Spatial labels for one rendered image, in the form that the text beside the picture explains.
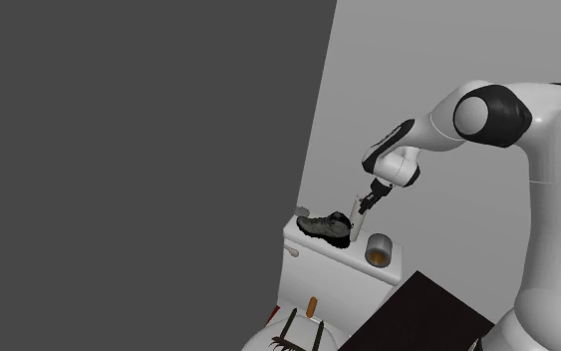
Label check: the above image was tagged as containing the white slim bottle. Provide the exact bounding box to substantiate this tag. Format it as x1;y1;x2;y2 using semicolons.
349;194;367;243

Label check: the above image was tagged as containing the grey cup with orange inside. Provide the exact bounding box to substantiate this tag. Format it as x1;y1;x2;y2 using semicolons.
364;232;395;269

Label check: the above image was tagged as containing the grey hiking shoe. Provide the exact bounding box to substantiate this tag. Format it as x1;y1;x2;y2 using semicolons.
295;210;355;250

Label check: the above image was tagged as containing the white toilet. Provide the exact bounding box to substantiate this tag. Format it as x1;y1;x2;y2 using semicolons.
239;212;405;351

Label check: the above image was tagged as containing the dark robot stand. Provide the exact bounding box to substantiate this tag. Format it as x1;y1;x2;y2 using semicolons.
337;270;497;351

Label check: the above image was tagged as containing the black stick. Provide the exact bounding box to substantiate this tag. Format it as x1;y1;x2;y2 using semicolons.
310;319;327;351
278;307;299;342

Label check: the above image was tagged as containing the black bristly object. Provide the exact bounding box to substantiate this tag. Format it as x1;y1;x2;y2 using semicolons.
268;335;307;351

